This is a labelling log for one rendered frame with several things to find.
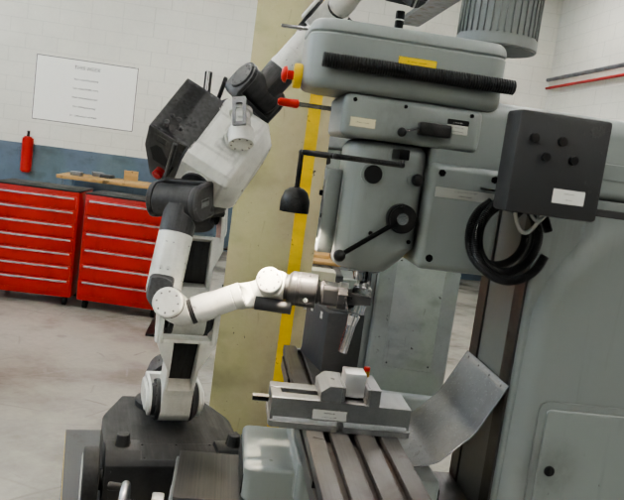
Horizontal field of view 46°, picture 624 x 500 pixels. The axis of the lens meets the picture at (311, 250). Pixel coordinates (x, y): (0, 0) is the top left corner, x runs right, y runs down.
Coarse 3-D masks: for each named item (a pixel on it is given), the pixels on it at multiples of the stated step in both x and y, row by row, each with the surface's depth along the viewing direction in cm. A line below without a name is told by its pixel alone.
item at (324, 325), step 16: (320, 320) 228; (336, 320) 223; (304, 336) 243; (320, 336) 227; (336, 336) 224; (352, 336) 226; (304, 352) 242; (320, 352) 226; (336, 352) 225; (352, 352) 227; (320, 368) 224; (336, 368) 226
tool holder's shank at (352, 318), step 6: (348, 318) 188; (354, 318) 188; (348, 324) 188; (354, 324) 188; (348, 330) 188; (342, 336) 190; (348, 336) 189; (342, 342) 189; (348, 342) 189; (342, 348) 189
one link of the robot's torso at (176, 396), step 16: (160, 320) 234; (160, 336) 234; (176, 336) 240; (192, 336) 243; (208, 336) 245; (176, 352) 241; (192, 352) 243; (208, 352) 240; (176, 368) 246; (192, 368) 246; (160, 384) 249; (176, 384) 246; (192, 384) 244; (160, 400) 246; (176, 400) 246; (192, 400) 249; (160, 416) 247; (176, 416) 249; (192, 416) 251
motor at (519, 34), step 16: (464, 0) 180; (480, 0) 174; (496, 0) 173; (512, 0) 172; (528, 0) 173; (544, 0) 177; (464, 16) 179; (480, 16) 175; (496, 16) 173; (512, 16) 173; (528, 16) 174; (464, 32) 178; (480, 32) 174; (496, 32) 173; (512, 32) 173; (528, 32) 175; (512, 48) 175; (528, 48) 175
